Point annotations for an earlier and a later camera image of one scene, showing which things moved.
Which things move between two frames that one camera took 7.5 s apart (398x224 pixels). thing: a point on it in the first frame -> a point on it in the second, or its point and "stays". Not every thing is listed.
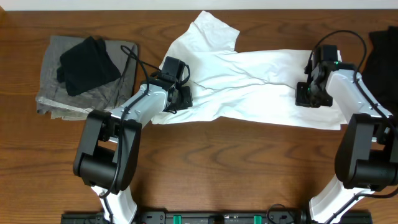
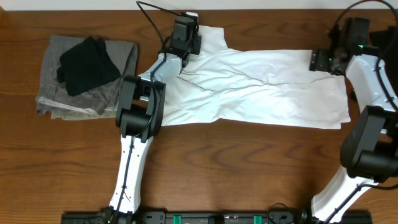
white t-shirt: (259, 86) stays
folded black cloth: (86, 65) stays
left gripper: (188, 100) -> (196, 50)
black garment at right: (380, 72) stays
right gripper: (301, 100) -> (319, 60)
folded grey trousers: (53, 98) stays
